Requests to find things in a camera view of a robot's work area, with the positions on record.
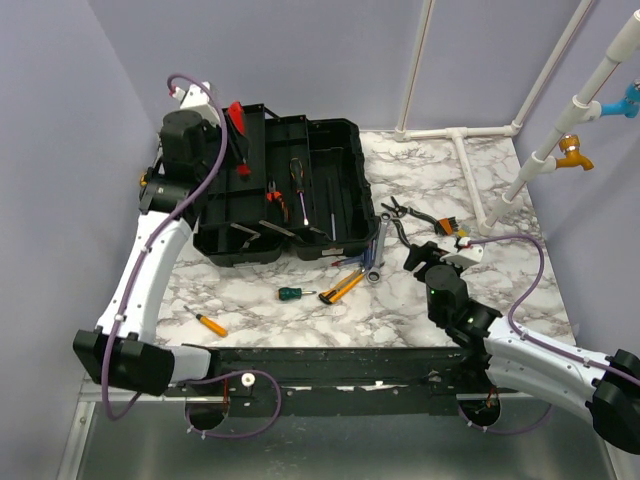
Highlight blue clear-handled screwdriver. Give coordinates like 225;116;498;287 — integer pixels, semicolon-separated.
331;246;375;270

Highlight orange black pliers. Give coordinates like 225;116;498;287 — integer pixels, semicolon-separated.
266;180;290;225

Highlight yellow utility knife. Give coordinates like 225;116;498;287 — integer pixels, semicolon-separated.
318;268;365;305

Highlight black plastic toolbox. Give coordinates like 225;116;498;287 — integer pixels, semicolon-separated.
193;104;379;267

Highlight green stubby screwdriver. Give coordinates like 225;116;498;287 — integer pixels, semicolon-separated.
277;287;316;301

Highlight orange handled screwdriver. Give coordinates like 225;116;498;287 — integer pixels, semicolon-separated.
183;305;228;338

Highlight ratchet wrench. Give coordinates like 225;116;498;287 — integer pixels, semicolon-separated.
366;267;382;285

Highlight steel claw hammer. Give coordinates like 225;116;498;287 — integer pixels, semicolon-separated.
326;177;345;242

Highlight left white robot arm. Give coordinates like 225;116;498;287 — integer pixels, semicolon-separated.
72;75;232;396

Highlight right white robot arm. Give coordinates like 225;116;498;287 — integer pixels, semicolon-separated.
404;238;639;455

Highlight orange hex key set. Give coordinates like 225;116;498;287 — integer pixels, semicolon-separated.
434;217;458;236

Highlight black yellow flat screwdriver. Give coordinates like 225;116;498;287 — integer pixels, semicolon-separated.
290;157;309;226

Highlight orange pipe tap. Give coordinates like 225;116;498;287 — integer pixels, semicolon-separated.
556;134;594;171

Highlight blue pipe fitting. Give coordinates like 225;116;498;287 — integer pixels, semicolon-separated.
600;78;640;119

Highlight grey black handled tool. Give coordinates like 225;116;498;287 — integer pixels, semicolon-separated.
391;218;411;249

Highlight black yellow wire stripper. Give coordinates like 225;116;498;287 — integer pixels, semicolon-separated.
381;196;439;231

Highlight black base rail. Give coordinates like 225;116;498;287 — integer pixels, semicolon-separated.
99;344;586;416

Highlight white pvc pipe frame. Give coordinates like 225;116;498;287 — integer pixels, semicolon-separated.
393;1;639;236

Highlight aluminium frame rail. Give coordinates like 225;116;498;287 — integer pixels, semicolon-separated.
77;357;551;401

